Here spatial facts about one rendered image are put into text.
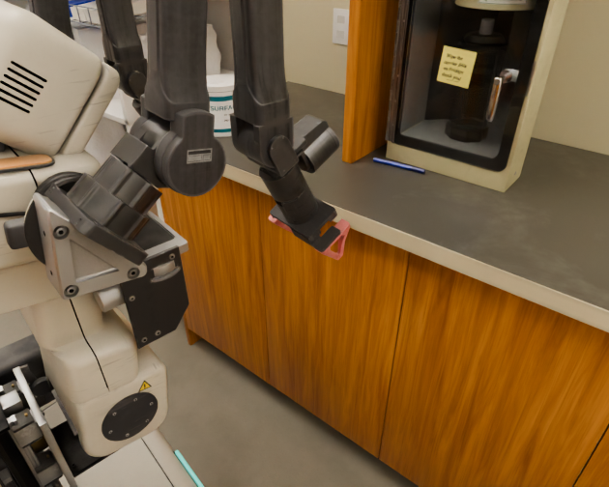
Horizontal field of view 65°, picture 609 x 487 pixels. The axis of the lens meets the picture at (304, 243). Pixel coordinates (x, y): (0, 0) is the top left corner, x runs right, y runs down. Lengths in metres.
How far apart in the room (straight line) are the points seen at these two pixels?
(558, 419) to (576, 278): 0.32
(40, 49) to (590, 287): 0.89
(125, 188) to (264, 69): 0.22
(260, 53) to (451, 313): 0.70
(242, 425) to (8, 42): 1.44
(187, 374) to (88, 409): 1.10
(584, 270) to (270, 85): 0.66
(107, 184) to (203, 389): 1.43
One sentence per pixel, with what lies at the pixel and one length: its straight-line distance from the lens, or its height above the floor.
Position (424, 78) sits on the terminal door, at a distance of 1.20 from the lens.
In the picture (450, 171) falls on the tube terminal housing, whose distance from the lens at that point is 1.24.
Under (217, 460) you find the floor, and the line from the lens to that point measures 1.74.
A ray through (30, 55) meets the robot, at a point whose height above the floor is 1.34.
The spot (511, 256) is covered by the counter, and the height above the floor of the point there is 0.94.
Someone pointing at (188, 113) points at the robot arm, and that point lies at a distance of 0.54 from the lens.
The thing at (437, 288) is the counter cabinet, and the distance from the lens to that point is 1.06.
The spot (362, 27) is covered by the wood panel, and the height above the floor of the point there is 1.27.
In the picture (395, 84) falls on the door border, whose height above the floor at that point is 1.14.
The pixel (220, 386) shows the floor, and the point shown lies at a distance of 1.92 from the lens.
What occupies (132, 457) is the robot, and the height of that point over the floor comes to 0.28.
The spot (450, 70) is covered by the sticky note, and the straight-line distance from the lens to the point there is 1.16.
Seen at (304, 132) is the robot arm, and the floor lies 1.21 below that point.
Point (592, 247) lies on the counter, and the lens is 1.08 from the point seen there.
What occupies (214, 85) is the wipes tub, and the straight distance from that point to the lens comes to 1.41.
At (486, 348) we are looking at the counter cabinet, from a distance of 1.09.
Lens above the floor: 1.47
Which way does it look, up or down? 34 degrees down
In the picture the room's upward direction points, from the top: straight up
